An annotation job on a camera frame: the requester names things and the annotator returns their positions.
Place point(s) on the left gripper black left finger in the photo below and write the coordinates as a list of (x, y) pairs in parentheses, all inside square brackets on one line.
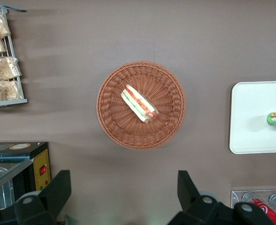
[(34, 208)]

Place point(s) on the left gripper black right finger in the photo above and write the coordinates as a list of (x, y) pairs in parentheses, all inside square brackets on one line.
[(199, 211)]

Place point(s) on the tray of snack bags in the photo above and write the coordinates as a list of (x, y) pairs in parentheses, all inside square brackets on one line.
[(9, 102)]

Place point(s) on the cream plastic tray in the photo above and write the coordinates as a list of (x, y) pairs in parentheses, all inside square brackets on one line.
[(250, 105)]

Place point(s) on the clear acrylic bottle rack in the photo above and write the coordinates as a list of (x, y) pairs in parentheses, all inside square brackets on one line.
[(236, 195)]

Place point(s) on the black food warmer cabinet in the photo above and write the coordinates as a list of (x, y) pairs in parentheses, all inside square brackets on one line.
[(40, 161)]

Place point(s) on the brown wicker basket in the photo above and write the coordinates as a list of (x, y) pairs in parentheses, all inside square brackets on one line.
[(119, 131)]

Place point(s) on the wrapped triangle sandwich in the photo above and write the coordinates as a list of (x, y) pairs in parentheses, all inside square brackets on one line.
[(138, 103)]

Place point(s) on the blue tape strip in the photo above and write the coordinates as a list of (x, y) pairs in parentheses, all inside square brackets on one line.
[(17, 9)]

